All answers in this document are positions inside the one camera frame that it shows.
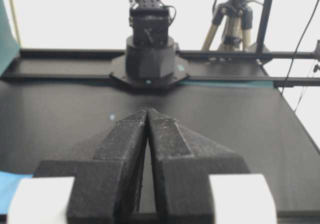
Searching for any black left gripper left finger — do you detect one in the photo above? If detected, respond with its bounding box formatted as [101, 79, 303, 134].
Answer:
[7, 108, 148, 224]

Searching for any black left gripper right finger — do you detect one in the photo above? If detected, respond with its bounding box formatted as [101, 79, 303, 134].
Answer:
[148, 109, 277, 224]

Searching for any blue cloth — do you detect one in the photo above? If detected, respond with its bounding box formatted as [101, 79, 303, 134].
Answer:
[0, 171, 33, 215]

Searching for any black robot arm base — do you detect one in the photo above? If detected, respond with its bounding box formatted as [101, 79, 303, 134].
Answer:
[110, 0, 189, 89]

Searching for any teal backdrop panel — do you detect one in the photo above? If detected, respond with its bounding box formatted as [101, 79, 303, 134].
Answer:
[0, 0, 20, 76]

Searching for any black aluminium rail frame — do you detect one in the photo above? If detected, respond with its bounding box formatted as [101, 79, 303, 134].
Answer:
[1, 49, 320, 89]

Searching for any beige camera tripod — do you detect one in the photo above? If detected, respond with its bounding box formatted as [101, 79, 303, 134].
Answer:
[201, 0, 253, 52]

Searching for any black hanging cable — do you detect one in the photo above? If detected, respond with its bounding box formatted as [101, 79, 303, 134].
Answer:
[281, 0, 320, 95]

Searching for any black vertical frame post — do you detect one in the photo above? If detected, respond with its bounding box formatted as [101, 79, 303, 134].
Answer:
[255, 0, 273, 54]

